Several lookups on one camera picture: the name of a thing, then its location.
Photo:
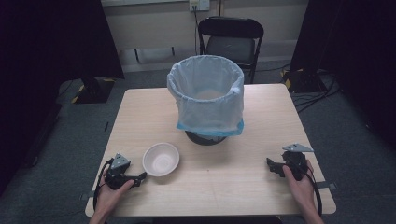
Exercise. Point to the white wall outlet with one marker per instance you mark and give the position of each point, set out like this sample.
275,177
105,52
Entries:
199,4

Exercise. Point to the person's right hand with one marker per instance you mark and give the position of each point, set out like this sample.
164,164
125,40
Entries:
303,193

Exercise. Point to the black curtain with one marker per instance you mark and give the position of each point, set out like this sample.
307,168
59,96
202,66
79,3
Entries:
46,62
358,56

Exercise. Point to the bin with blue bag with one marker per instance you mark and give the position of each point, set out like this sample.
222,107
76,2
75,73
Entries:
208,112

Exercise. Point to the black trash bin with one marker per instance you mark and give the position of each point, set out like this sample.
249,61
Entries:
204,140

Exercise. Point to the black folding chair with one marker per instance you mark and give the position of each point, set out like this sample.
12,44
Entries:
230,46

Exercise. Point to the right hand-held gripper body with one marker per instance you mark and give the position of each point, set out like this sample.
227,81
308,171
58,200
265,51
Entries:
295,161

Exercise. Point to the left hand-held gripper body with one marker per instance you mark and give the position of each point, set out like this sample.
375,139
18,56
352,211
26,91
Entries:
118,169

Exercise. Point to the white bowl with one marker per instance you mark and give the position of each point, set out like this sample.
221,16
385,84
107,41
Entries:
161,159

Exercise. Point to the black stand base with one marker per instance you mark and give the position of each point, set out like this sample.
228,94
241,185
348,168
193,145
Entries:
303,81
95,90

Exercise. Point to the person's left hand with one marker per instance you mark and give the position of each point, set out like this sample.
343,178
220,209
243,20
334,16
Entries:
107,197

